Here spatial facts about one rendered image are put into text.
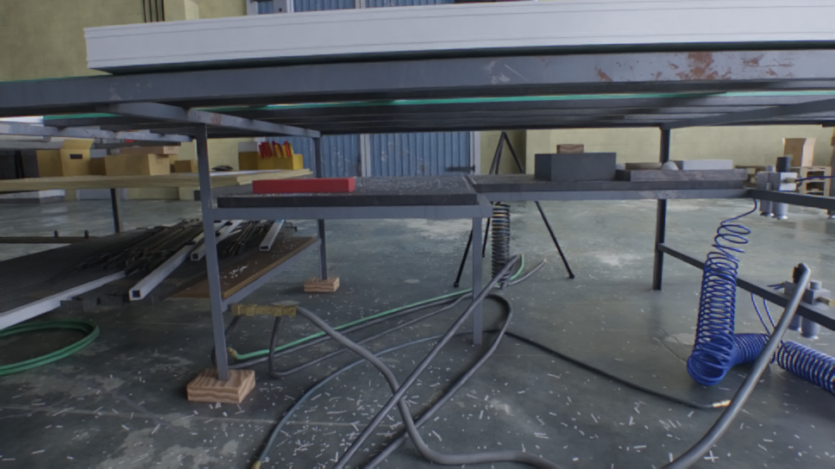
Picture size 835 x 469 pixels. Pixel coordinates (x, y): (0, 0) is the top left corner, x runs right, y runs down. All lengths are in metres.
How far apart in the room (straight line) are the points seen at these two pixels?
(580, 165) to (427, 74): 0.96
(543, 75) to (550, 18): 0.09
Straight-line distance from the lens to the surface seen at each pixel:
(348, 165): 7.41
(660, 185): 1.60
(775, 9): 0.90
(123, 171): 2.13
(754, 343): 1.72
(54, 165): 2.48
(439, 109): 1.31
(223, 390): 1.38
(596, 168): 1.60
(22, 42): 11.16
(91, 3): 10.23
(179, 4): 8.64
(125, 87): 0.94
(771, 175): 1.77
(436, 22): 0.73
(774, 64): 0.90
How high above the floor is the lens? 0.69
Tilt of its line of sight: 7 degrees down
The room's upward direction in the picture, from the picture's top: 1 degrees counter-clockwise
